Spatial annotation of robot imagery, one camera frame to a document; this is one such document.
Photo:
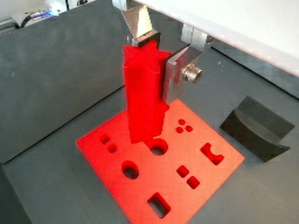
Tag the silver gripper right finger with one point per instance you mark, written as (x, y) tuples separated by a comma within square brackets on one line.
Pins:
[(180, 65)]

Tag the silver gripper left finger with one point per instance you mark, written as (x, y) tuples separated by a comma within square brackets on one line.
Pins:
[(140, 26)]

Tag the red star prism peg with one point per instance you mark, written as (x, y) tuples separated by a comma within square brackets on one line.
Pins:
[(144, 81)]

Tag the black curved block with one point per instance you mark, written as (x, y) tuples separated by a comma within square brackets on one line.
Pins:
[(257, 128)]

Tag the red shape sorter board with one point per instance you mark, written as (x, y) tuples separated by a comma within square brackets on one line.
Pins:
[(160, 180)]

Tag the grey device with cable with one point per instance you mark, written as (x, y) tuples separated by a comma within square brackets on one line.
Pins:
[(19, 13)]

